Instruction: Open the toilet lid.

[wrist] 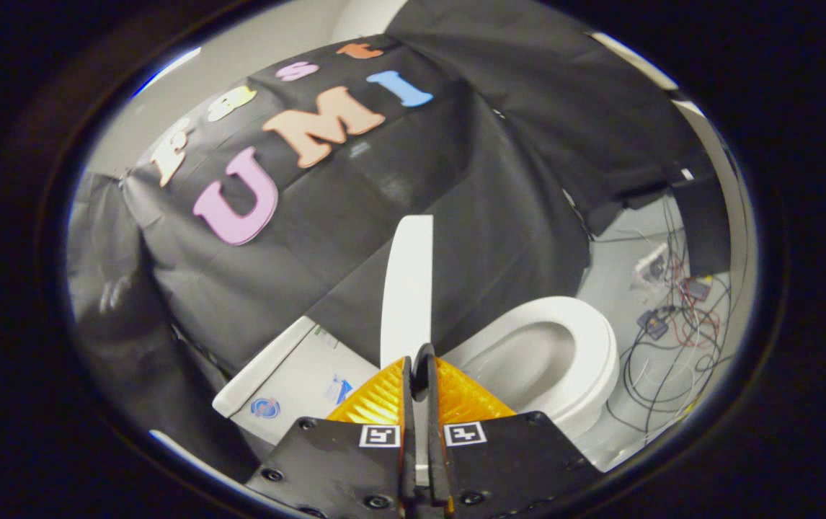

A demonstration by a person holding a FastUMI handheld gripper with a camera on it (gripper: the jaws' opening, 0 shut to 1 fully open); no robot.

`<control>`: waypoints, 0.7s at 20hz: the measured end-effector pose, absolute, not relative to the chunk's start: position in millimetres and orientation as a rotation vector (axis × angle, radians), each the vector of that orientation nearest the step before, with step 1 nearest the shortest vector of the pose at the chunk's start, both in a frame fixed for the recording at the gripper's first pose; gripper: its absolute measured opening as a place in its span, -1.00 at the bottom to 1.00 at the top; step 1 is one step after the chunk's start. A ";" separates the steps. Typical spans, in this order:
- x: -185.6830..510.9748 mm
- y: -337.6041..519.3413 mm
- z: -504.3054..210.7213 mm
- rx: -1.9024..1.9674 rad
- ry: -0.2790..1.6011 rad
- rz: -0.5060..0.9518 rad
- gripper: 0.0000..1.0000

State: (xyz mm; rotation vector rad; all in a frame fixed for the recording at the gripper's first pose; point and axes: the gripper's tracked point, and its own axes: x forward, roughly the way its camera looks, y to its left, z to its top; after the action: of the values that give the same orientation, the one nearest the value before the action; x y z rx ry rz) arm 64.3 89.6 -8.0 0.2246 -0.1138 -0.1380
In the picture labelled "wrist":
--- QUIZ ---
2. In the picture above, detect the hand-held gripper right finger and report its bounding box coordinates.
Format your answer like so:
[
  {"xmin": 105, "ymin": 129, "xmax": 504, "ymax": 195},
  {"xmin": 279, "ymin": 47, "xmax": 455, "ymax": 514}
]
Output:
[{"xmin": 413, "ymin": 343, "xmax": 605, "ymax": 519}]

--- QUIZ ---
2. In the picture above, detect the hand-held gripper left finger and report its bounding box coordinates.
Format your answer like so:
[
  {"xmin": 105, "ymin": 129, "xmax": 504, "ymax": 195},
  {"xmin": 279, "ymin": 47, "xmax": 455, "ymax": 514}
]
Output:
[{"xmin": 246, "ymin": 355, "xmax": 418, "ymax": 519}]

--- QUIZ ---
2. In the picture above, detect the white toilet lid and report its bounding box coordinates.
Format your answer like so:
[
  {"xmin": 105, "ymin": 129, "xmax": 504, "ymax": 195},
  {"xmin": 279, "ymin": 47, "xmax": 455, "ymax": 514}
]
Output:
[{"xmin": 380, "ymin": 215, "xmax": 435, "ymax": 485}]

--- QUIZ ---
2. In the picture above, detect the white toilet seat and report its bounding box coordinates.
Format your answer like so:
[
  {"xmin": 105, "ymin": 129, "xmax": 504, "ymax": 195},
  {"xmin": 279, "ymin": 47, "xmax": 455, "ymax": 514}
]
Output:
[{"xmin": 445, "ymin": 296, "xmax": 620, "ymax": 423}]

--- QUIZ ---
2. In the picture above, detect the black backdrop cloth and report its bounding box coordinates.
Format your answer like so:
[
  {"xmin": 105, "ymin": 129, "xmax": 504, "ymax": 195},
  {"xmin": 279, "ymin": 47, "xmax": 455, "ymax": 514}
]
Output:
[{"xmin": 66, "ymin": 0, "xmax": 732, "ymax": 482}]

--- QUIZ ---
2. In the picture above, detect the white power strip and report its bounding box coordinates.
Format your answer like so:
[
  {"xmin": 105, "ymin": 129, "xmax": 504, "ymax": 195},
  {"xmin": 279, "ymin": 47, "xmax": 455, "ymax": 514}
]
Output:
[{"xmin": 632, "ymin": 244, "xmax": 675, "ymax": 290}]

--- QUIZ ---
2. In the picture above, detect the tangle of thin cables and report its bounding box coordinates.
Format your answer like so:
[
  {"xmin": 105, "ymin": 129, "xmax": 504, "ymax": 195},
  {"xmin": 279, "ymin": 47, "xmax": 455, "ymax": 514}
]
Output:
[{"xmin": 592, "ymin": 193, "xmax": 737, "ymax": 442}]

